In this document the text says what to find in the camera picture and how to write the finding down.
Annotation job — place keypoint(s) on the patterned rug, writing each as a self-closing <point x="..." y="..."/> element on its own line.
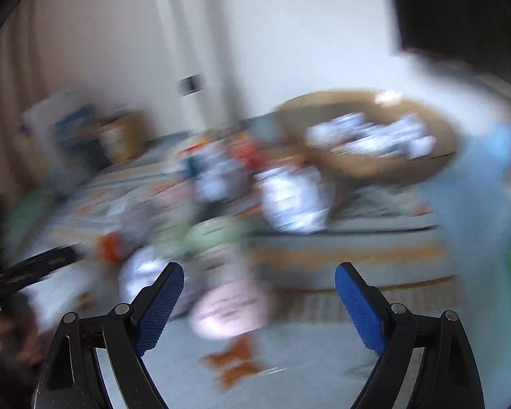
<point x="345" y="255"/>

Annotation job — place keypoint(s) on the cardboard box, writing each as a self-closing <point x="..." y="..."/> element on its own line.
<point x="119" y="136"/>

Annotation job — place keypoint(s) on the pale green packet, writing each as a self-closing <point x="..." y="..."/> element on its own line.
<point x="213" y="234"/>

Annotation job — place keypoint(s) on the light blue cloth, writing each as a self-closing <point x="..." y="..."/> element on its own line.
<point x="472" y="204"/>

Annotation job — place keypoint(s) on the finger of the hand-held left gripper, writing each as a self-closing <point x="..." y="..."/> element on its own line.
<point x="25" y="270"/>

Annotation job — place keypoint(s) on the white pole stand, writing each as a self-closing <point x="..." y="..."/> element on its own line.
<point x="172" y="30"/>

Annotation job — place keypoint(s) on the round woven basket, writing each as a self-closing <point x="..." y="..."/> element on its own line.
<point x="391" y="170"/>

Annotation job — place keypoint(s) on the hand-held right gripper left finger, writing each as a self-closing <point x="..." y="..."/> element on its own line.
<point x="162" y="302"/>

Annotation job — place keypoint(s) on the blue white carton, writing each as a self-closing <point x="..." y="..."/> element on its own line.
<point x="57" y="123"/>

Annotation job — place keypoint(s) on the person's left hand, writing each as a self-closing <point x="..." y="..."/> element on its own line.
<point x="17" y="336"/>

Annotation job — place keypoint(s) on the white blue packet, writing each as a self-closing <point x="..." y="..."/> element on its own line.
<point x="215" y="179"/>

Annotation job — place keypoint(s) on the pile of white packets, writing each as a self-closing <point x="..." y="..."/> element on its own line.
<point x="366" y="136"/>

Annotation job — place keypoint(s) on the white printed packet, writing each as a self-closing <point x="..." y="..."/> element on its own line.
<point x="294" y="200"/>

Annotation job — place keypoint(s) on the beige curtain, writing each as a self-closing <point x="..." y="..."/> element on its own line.
<point x="4" y="93"/>

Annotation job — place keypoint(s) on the black screen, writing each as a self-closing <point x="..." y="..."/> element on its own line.
<point x="464" y="17"/>

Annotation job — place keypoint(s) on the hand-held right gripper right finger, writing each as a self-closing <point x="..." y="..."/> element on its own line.
<point x="362" y="306"/>

